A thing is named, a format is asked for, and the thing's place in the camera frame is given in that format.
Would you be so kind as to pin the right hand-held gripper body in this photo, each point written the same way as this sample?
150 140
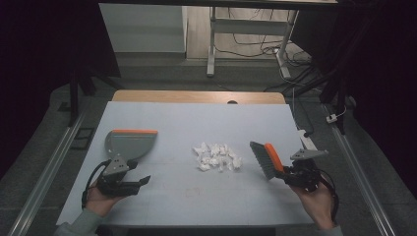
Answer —
306 175

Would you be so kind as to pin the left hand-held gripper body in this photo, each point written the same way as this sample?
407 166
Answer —
114 167

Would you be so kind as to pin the grey dustpan with orange edge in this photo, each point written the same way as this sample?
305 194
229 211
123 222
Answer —
131 146

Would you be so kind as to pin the orange brush with grey bristles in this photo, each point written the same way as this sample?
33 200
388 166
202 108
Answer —
264 160

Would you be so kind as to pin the group of white paper scraps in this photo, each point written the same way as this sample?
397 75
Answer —
216 157

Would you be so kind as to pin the person's right hand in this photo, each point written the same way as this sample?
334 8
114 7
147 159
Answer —
316 205

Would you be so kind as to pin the person's left hand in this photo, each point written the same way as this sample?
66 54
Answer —
100 203

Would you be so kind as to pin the white power strip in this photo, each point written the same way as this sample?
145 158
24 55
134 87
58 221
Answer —
305 139

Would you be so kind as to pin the white table cover sheet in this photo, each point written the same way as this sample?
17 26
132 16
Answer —
164 118

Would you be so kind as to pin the small white adapter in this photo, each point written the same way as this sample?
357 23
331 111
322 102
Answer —
331 118

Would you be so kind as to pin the black metal stand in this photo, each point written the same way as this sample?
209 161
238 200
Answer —
341 85
74 95

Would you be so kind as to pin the wooden table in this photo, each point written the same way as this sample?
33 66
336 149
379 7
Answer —
183 97

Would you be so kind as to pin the white cabinet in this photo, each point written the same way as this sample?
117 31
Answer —
144 29

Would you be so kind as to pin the black floor frame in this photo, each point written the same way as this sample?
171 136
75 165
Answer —
83 138

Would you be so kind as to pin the aluminium floor rail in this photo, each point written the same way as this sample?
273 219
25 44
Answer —
49 167
357 170

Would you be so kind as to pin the white desk frame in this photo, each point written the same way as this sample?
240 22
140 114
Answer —
249 27

